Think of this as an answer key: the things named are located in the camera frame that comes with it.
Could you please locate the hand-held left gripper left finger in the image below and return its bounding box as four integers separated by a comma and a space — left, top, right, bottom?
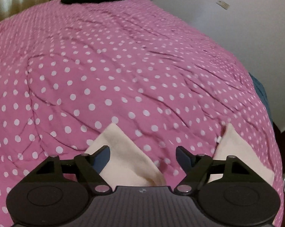
26, 145, 112, 193

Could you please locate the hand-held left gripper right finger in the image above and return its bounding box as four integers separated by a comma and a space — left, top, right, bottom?
174, 146, 261, 194

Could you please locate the cream fleece garment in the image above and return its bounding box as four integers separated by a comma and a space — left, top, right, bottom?
85, 122, 275, 188

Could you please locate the pink polka dot blanket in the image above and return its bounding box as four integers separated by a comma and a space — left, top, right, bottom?
0, 0, 285, 227

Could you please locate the blue blanket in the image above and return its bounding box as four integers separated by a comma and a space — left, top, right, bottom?
248, 72, 274, 128

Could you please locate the white wall socket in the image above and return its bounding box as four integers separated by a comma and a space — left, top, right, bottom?
217, 0, 230, 10

